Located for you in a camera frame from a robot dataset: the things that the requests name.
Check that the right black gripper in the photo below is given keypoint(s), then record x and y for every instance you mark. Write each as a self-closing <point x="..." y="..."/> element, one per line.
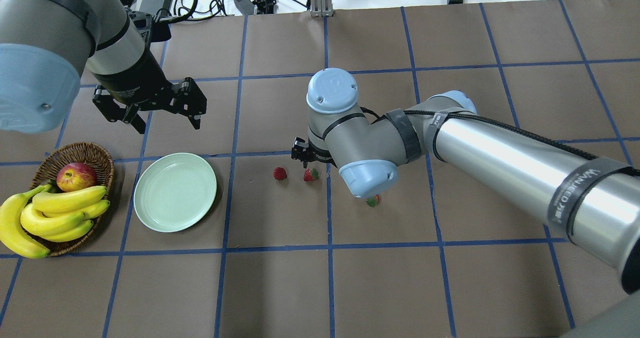
<point x="301" y="152"/>

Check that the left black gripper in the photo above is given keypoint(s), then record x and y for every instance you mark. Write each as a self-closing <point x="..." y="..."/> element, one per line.
<point x="134" y="81"/>

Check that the red strawberry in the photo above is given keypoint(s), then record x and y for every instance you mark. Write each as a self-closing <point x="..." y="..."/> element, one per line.
<point x="373" y="200"/>
<point x="279" y="174"/>
<point x="311" y="174"/>

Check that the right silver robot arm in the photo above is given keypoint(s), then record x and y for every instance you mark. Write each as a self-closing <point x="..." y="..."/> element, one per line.
<point x="591" y="201"/>

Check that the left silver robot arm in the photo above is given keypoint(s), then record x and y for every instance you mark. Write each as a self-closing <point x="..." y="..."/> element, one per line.
<point x="45" y="45"/>

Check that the light green plate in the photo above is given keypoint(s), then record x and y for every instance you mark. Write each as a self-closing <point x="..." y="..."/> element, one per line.
<point x="175" y="192"/>

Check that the red yellow apple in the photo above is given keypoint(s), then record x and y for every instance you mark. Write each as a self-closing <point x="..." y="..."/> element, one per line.
<point x="76" y="176"/>

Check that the yellow banana bunch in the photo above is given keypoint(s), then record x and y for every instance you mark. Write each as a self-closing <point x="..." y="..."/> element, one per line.
<point x="36" y="216"/>

